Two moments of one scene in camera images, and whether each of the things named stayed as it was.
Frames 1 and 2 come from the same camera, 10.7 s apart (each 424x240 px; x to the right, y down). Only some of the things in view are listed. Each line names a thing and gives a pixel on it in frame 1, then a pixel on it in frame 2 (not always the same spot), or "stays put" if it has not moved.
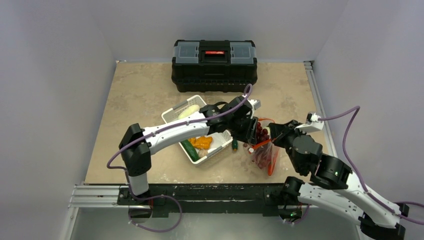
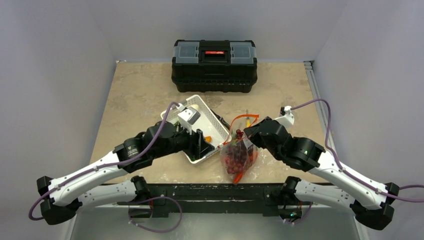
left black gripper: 248,136 to 198,147
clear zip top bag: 265,152 to 238,154
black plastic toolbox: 213,66 stays put
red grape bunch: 263,154 to 237,155
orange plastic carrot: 270,168 to 253,157
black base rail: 162,197 stays put
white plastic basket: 219,140 stays put
